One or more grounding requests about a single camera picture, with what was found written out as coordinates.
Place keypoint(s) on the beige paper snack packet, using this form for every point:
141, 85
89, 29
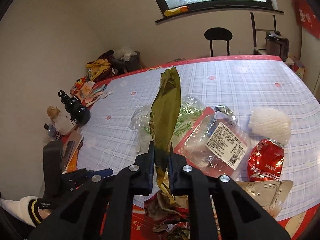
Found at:
270, 194

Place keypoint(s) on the crushed red cola can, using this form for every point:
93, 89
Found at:
265, 161

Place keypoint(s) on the white green plastic bag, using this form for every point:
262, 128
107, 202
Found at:
191, 109

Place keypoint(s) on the yellow packet on windowsill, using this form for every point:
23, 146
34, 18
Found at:
176, 11

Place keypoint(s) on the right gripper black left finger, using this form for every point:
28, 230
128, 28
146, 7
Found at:
100, 208

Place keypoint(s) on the white sleeve left forearm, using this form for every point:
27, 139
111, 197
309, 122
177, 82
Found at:
25, 210

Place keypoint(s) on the orange snack packet on table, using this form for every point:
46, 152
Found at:
77, 85

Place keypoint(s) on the black gourd bottle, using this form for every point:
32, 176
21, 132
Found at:
79, 114

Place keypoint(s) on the left hand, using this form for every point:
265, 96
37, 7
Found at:
44, 213

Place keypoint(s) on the crumpled brown red wrapper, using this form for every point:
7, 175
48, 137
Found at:
170, 221

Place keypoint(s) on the clear plastic tray with label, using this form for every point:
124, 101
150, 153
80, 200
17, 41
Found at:
216, 145

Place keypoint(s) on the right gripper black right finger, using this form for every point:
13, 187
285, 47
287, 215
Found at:
218, 207

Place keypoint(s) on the wooden stool with bag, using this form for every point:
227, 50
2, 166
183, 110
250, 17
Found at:
127, 60

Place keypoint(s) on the olive green foil wrapper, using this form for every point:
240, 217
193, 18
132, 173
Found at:
163, 117

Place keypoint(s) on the red fridge cover cloth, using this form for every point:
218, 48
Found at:
306, 18

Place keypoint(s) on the brown electric pressure cooker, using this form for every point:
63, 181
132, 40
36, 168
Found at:
277, 45

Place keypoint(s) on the notebook with black phone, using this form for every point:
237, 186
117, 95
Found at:
70, 147

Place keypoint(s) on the blue plaid tablecloth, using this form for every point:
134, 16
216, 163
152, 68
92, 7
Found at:
242, 85

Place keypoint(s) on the white foam net sleeve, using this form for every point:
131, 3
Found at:
271, 123

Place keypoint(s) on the yellow clothes pile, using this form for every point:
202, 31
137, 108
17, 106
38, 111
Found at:
98, 70

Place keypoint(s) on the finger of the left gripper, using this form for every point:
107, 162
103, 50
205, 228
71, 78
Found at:
103, 173

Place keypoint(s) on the pastel plastic spoons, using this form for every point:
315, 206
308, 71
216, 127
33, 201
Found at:
94, 95

